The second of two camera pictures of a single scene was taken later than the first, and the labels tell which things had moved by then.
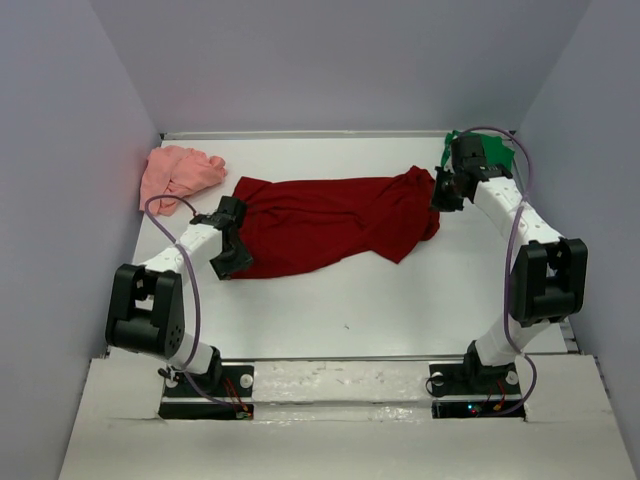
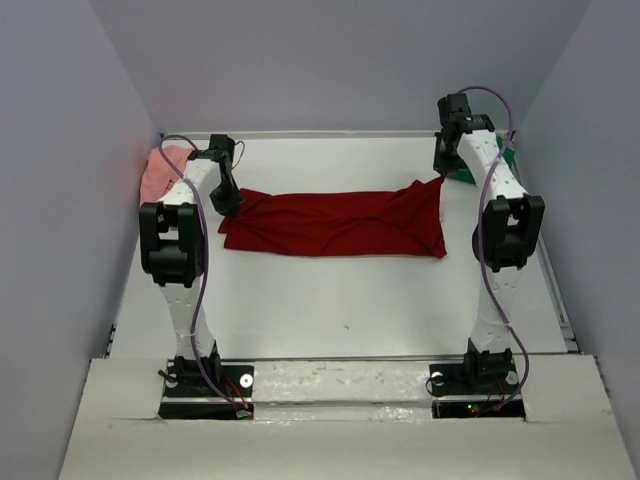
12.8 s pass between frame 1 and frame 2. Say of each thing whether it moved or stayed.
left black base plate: stayed
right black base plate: stayed
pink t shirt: stayed
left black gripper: moved
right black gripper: moved
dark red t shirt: moved
